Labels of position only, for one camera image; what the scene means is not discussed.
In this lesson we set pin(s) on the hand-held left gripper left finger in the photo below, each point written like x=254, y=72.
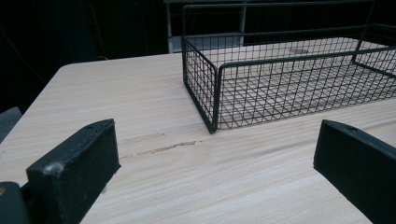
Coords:
x=77, y=168

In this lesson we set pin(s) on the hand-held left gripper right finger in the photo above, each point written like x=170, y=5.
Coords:
x=361, y=165

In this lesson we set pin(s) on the white metal stand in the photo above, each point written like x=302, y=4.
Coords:
x=205, y=42

